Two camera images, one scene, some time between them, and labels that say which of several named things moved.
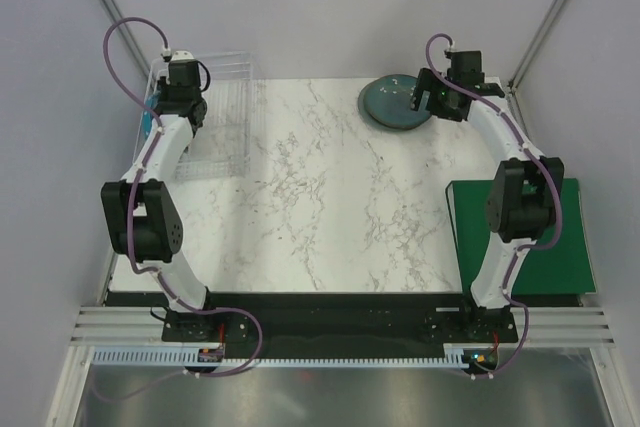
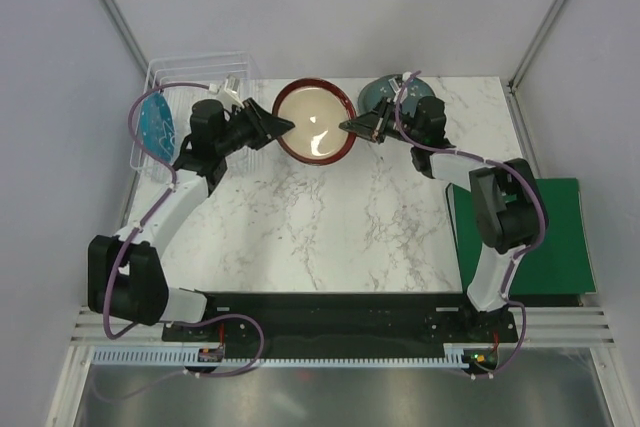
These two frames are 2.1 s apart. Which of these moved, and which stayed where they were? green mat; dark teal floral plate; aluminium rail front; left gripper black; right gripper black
Moved: right gripper black; left gripper black
Stayed: aluminium rail front; green mat; dark teal floral plate
